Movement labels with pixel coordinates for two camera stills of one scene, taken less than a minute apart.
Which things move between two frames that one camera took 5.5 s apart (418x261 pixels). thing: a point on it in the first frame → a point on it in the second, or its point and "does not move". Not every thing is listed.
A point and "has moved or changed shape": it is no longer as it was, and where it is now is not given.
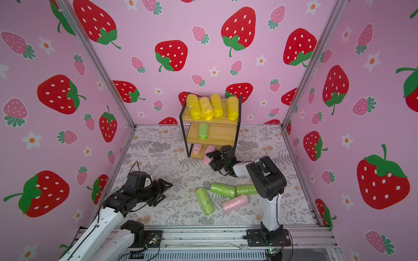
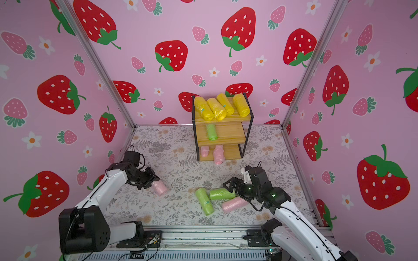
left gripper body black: (156, 193) → (144, 178)
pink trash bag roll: (209, 149) has moved or changed shape
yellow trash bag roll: (192, 103) → (203, 107)
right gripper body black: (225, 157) → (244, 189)
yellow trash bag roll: (207, 109) → (219, 112)
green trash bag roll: (202, 196) does not move
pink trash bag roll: (235, 203) does not move
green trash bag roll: (203, 134) → (211, 131)
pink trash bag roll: (196, 148) → (204, 150)
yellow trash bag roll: (232, 106) → (241, 104)
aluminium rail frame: (235, 243) does not move
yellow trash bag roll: (216, 103) → (228, 109)
